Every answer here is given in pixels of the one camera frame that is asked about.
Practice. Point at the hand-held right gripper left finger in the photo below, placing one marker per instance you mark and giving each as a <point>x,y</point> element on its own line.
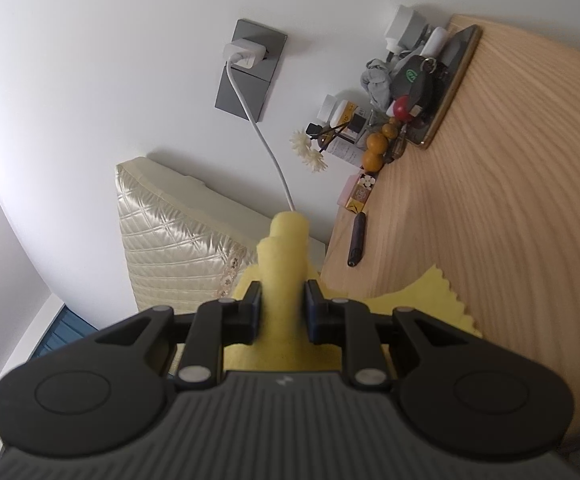
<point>256,315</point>

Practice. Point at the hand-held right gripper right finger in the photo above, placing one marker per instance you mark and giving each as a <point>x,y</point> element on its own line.
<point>311,315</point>

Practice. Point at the yellow cleaning cloth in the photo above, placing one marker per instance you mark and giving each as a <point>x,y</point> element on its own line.
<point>287,260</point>

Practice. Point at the black pen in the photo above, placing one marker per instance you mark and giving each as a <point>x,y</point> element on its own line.
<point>357,240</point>

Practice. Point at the cream quilted headboard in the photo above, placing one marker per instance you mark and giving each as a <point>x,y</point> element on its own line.
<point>170,240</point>

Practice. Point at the small pink and yellow box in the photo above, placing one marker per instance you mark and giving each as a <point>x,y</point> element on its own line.
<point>359,192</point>

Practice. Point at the white flower reed diffuser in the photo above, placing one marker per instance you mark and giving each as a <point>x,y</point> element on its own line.
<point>342,150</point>

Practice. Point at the orange wooden gourd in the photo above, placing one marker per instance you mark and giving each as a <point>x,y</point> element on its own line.
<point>374,152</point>

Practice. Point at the small dark bottle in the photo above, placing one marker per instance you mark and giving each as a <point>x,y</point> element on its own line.
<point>358,122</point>

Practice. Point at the blue slatted panel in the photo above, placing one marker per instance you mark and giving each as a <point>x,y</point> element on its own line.
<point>55,335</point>

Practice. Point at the white pill bottle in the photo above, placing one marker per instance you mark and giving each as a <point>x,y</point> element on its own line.
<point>337,110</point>

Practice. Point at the red ball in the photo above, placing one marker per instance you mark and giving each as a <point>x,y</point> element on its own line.
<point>402,110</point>

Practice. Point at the grey crumpled cloth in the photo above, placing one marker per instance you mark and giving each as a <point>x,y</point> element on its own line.
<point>378,82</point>

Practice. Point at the wooden nightstand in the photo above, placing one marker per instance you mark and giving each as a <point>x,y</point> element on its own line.
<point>519,185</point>

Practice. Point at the key fob with green logo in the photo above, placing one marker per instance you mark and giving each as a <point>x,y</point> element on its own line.
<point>413,74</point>

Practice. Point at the white charger plug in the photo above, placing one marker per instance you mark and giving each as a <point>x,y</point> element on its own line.
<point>242,52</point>

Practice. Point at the smartphone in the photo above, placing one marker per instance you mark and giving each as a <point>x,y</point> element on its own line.
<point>463,57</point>

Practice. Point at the white round device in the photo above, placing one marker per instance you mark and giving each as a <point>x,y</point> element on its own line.
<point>402,27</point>

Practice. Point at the white tube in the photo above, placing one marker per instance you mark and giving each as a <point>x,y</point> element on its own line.
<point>435,40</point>

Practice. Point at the grey wall socket panel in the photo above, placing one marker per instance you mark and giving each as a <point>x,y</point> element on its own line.
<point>250,95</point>

